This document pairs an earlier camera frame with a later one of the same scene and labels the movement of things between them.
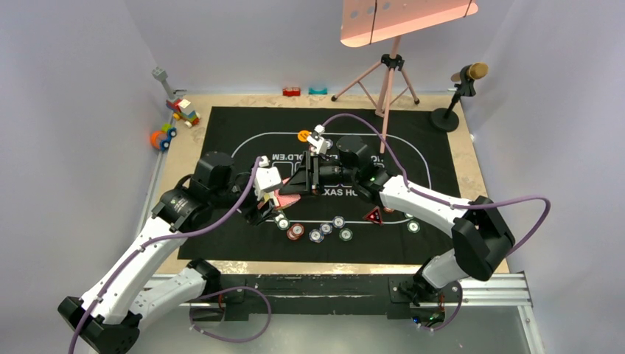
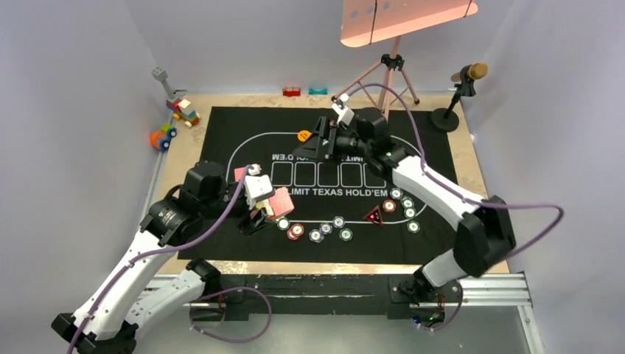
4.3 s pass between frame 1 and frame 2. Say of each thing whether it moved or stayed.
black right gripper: moved
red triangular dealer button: stayed
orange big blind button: stayed
